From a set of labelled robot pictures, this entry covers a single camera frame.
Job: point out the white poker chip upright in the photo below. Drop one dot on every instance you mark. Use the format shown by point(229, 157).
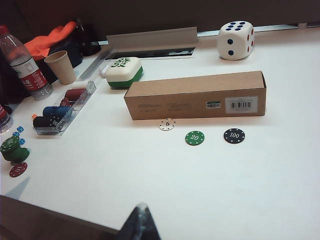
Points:
point(91, 87)

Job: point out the long brown cardboard box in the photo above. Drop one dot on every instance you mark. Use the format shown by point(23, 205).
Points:
point(187, 100)

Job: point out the beige paper cup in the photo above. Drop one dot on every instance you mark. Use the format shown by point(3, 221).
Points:
point(61, 70)

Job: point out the white poker chip 5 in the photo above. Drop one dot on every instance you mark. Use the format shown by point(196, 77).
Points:
point(163, 126)

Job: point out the large white die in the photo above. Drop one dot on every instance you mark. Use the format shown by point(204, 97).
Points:
point(232, 37)

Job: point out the clear red-label bottle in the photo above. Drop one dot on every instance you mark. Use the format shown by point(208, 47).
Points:
point(4, 120)

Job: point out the black poker chip 100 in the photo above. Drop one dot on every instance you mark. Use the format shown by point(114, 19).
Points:
point(228, 139)

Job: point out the white green mahjong tile block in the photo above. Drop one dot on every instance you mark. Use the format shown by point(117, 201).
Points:
point(122, 75)

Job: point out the orange cloth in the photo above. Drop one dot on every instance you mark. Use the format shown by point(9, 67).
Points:
point(42, 45)

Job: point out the wide grey desk divider panel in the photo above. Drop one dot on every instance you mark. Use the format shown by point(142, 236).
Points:
point(175, 12)

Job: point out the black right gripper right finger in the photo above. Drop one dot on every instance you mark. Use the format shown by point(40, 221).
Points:
point(148, 225)

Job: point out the black desk holder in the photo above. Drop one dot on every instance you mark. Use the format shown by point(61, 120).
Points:
point(90, 42)

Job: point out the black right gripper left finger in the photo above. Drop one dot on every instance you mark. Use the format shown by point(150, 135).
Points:
point(133, 225)

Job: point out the clear plastic tray lid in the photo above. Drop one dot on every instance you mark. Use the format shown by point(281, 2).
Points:
point(92, 67)

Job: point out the small blue die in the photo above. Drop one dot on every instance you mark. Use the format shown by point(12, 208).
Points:
point(20, 129)
point(16, 134)
point(22, 141)

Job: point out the green poker chip 20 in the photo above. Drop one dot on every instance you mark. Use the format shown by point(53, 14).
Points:
point(191, 141)

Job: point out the red poker chip stack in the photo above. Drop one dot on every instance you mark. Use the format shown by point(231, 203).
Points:
point(73, 95)

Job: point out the blue poker chip stack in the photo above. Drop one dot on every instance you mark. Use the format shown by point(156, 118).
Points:
point(56, 111)

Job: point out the green poker chip stack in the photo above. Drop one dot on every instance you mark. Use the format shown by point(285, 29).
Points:
point(13, 152)

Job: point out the clear plastic chip tray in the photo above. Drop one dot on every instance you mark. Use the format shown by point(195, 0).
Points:
point(75, 112)

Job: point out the tall red-label water bottle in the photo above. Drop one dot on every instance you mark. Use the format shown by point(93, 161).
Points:
point(27, 70)

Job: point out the small orange die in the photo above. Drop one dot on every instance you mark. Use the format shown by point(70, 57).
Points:
point(34, 115)

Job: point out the black poker chip stack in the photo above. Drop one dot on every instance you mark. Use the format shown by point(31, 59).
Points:
point(45, 122)

